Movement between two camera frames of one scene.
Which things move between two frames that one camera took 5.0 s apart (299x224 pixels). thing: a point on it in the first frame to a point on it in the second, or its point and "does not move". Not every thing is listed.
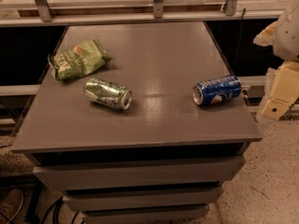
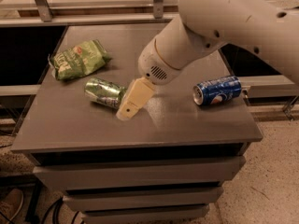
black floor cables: x=54 y=207 does not move
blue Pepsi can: x=218 y=90 does not move
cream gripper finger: x=284 y=91 to x=141 y=91
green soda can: x=107 y=93 does not move
